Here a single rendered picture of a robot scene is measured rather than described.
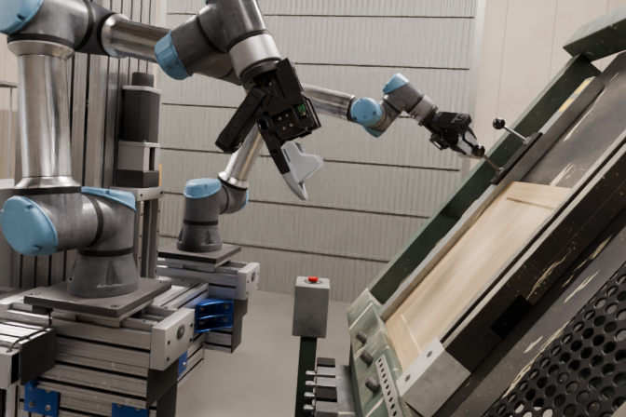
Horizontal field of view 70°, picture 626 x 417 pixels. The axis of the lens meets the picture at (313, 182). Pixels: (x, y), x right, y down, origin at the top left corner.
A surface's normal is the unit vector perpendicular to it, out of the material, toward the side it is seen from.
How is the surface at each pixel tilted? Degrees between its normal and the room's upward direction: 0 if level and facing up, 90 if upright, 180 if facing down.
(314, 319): 90
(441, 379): 90
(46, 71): 83
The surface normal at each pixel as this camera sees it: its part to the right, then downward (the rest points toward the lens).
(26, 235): -0.41, 0.15
